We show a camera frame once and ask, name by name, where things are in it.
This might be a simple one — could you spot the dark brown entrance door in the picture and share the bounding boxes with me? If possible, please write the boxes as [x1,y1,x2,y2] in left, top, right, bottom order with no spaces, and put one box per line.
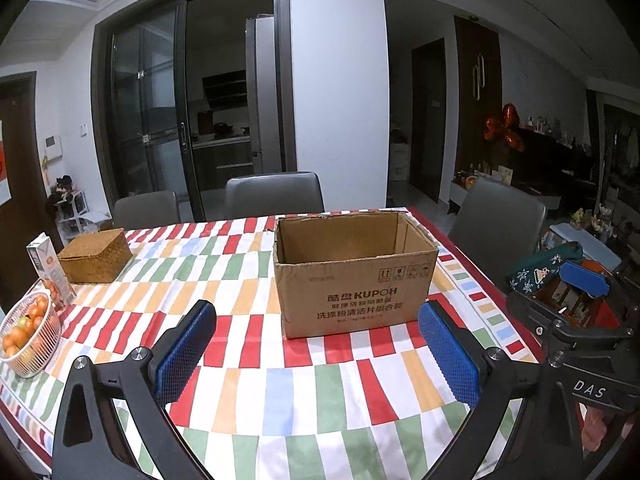
[0,72,63,312]

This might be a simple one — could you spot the right hand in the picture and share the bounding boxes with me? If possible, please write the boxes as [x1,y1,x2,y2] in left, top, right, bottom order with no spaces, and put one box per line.
[582,406,608,452]

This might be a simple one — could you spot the red fu character poster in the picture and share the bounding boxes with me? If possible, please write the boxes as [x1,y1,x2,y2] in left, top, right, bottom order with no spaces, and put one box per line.
[0,120,11,205]

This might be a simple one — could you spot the white orange drink carton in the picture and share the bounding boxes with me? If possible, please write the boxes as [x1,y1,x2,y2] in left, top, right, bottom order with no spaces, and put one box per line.
[26,232,76,309]

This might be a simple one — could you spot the white basket of oranges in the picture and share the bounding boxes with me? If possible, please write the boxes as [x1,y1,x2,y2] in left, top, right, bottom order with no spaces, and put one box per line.
[1,289,62,378]

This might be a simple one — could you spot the silver refrigerator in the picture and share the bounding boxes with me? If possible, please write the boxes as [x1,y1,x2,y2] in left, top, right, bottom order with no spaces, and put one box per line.
[245,15,282,174]

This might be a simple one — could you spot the grey chair right side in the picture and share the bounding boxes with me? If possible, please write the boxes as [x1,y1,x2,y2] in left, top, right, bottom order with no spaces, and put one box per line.
[448,178,547,292]

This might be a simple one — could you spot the red foil balloon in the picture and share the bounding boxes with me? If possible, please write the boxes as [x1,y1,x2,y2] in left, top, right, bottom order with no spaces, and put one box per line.
[484,103,524,152]

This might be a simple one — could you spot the colourful checkered tablecloth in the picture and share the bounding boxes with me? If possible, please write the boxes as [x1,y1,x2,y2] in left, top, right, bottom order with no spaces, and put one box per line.
[0,206,547,480]

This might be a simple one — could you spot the white wall intercom panel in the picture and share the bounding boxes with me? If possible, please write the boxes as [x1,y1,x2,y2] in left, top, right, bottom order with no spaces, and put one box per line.
[44,136,63,162]

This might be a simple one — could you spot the brown cardboard box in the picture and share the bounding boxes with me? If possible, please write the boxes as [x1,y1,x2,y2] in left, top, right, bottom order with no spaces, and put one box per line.
[273,210,438,339]

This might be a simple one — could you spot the grey chair far middle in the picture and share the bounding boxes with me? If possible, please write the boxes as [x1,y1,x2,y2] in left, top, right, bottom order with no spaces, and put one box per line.
[224,171,324,219]

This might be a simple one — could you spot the woven wicker box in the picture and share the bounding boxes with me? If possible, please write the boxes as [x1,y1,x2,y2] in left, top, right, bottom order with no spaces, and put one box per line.
[58,228,132,284]

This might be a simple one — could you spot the grey chair far left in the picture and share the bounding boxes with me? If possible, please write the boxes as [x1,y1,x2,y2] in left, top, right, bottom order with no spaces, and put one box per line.
[113,190,180,230]

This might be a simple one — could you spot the glass sliding door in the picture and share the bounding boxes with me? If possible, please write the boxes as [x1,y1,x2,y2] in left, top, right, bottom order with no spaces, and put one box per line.
[91,0,205,221]

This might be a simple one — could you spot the grey chair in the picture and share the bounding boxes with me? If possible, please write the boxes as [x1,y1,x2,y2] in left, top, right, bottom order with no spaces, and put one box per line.
[113,190,180,230]
[448,178,547,292]
[224,171,324,219]

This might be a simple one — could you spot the dark green christmas bag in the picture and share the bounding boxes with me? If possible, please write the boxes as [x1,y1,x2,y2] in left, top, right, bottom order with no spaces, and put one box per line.
[506,242,584,295]

